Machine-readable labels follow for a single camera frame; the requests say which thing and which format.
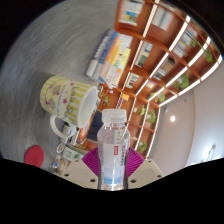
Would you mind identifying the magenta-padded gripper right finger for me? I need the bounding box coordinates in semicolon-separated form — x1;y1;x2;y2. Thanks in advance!
125;147;165;188

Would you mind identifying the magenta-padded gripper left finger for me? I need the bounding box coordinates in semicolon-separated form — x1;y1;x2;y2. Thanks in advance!
61;147;100;190

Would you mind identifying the clear plastic water bottle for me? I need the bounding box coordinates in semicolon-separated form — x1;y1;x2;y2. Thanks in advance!
96;108;131;192

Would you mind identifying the tall green white carton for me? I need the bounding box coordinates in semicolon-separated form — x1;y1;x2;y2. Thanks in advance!
61;145;86;162

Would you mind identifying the round printed sticker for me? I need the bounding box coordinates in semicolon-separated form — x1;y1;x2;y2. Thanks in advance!
56;142;66;154
51;154;62;169

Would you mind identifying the flat round red coaster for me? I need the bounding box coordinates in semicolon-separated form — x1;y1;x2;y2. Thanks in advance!
23;145;45;169

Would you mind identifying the dark blue chair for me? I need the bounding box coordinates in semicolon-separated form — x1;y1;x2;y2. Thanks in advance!
87;109;104;143

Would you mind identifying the branched ceiling lamp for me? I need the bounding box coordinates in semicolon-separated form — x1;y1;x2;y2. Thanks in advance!
203;143;223;163

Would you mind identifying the yellow striped ceramic mug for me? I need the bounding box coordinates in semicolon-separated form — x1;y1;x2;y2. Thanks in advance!
39;75;100;139

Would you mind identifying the wooden shelf unit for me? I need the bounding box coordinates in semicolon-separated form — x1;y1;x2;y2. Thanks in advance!
83;0;224;159

